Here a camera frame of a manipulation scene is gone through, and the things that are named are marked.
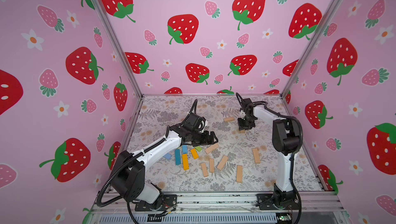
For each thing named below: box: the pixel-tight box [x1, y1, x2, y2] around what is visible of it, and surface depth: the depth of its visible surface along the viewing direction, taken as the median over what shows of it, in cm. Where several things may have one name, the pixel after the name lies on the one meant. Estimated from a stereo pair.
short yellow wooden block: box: [190, 148, 200, 160], surface depth 92 cm
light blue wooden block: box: [182, 145, 189, 154], surface depth 94 cm
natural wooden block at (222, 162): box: [217, 155, 229, 171], surface depth 90 cm
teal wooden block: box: [174, 149, 181, 166], surface depth 91 cm
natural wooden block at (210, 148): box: [204, 142, 219, 155], surface depth 94 cm
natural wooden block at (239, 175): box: [236, 165, 243, 183], surface depth 85 cm
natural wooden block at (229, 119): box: [223, 117, 235, 123], surface depth 109 cm
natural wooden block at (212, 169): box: [209, 158, 216, 173], surface depth 88 cm
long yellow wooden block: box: [182, 153, 190, 171], surface depth 90 cm
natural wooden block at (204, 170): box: [201, 162, 209, 178], surface depth 86 cm
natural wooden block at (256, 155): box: [252, 148, 261, 164], surface depth 92 cm
